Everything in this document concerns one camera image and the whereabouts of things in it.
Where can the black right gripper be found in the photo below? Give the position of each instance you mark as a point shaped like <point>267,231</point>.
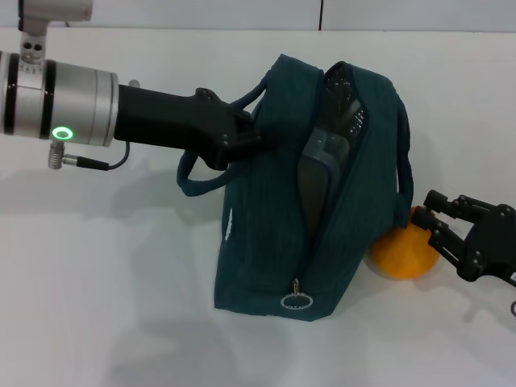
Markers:
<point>492,246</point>

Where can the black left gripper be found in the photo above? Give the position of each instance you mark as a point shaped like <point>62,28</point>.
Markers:
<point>169,125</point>

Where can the orange pear fruit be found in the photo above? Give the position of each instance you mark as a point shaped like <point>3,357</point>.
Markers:
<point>399,254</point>

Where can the clear plastic food container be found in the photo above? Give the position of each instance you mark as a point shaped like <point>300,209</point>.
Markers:
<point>318,181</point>

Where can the dark teal fabric bag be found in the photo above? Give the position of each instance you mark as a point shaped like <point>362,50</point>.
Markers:
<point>262,225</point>

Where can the small silver connector plug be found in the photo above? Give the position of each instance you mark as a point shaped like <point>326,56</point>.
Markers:
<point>133,83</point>

